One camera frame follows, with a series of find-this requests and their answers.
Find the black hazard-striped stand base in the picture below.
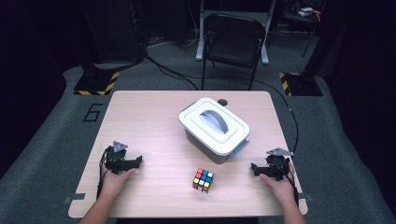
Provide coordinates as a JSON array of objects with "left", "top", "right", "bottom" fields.
[
  {"left": 73, "top": 72, "right": 120, "bottom": 96},
  {"left": 278, "top": 72, "right": 324, "bottom": 97}
]

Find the person's right hand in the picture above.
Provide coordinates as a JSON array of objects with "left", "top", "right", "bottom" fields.
[{"left": 259, "top": 163, "right": 297, "bottom": 206}]

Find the white lid with grey handle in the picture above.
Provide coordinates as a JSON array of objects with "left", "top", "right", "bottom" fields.
[{"left": 178, "top": 97, "right": 251, "bottom": 157}]

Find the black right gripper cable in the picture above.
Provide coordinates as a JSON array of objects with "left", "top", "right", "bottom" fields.
[{"left": 248, "top": 78, "right": 302, "bottom": 206}]

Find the small white device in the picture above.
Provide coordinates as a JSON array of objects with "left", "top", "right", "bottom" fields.
[{"left": 297, "top": 7, "right": 316, "bottom": 18}]

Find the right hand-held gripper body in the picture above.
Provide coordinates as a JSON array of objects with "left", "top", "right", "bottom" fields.
[{"left": 265, "top": 147, "right": 295, "bottom": 181}]

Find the clear plastic storage box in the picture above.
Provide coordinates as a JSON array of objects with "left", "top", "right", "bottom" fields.
[{"left": 183, "top": 129, "right": 250, "bottom": 165}]

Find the black floor cable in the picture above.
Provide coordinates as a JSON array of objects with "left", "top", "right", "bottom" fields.
[{"left": 143, "top": 52, "right": 200, "bottom": 91}]

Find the black cabinet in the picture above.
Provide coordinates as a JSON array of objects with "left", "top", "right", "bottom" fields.
[{"left": 78, "top": 0, "right": 148, "bottom": 63}]

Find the colourful puzzle cube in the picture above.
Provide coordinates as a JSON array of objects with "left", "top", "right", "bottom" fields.
[{"left": 191, "top": 167, "right": 215, "bottom": 194}]

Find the person's left hand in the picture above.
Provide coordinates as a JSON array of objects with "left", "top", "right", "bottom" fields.
[{"left": 100, "top": 168, "right": 136, "bottom": 199}]

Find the black folding chair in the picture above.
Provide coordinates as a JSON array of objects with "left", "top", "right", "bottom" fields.
[{"left": 201, "top": 12, "right": 267, "bottom": 91}]

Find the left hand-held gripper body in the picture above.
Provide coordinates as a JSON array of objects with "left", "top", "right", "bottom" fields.
[{"left": 104, "top": 140, "right": 129, "bottom": 175}]

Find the white floor cable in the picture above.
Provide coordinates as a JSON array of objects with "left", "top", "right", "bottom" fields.
[{"left": 146, "top": 29, "right": 200, "bottom": 49}]

